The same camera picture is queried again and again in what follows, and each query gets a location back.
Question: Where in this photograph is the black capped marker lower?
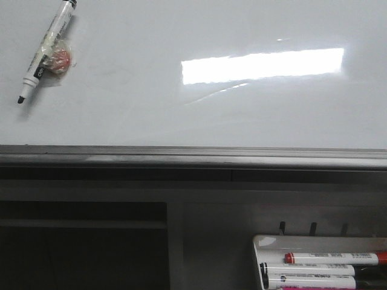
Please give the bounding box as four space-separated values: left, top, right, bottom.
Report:
262 274 386 289

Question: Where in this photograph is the black capped marker upper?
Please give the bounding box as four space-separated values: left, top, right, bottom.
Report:
259 263 384 277

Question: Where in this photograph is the grey whiteboard frame ledge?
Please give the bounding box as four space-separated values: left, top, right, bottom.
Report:
1 144 386 172

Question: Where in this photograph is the red round magnet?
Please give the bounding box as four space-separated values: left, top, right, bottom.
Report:
43 40 72 75

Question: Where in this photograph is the white marker tray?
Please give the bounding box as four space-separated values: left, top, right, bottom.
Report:
252 235 386 289

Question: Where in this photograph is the white black whiteboard marker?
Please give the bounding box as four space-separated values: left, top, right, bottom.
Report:
18 0 77 104

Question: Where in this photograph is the pink marker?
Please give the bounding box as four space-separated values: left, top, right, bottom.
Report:
281 286 387 290

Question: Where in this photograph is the red capped marker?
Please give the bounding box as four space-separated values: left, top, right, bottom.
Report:
284 251 386 266

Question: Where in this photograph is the black capped marker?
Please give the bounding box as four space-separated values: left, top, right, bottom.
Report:
262 274 386 289
259 263 384 277

